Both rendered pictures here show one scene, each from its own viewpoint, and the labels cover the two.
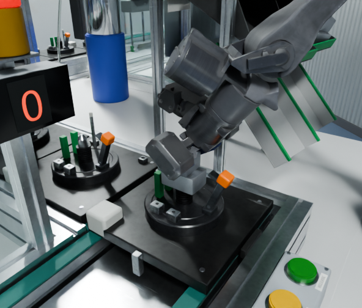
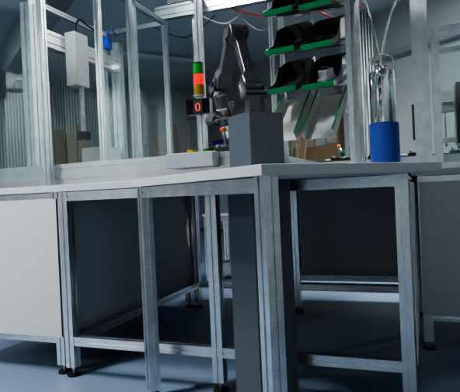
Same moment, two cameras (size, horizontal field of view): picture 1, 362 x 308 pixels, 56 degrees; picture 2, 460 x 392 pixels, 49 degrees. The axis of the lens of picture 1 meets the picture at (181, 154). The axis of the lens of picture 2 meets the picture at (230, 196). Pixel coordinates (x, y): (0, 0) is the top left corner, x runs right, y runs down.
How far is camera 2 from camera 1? 2.23 m
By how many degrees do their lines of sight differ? 78
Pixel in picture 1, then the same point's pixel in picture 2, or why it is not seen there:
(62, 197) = not seen: hidden behind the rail
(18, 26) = (197, 88)
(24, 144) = (202, 121)
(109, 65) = (374, 143)
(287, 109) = (301, 121)
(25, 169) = (202, 130)
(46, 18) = not seen: outside the picture
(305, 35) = (217, 74)
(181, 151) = (210, 116)
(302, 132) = (297, 131)
